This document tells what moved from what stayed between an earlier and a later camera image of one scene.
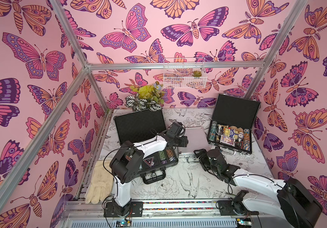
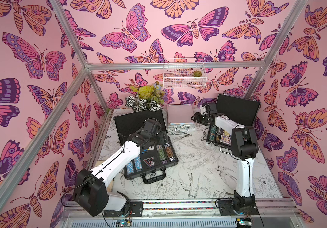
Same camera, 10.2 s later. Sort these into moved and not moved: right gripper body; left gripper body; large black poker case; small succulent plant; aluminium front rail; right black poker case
Moved: left gripper body; right gripper body
Not moved: large black poker case; small succulent plant; aluminium front rail; right black poker case
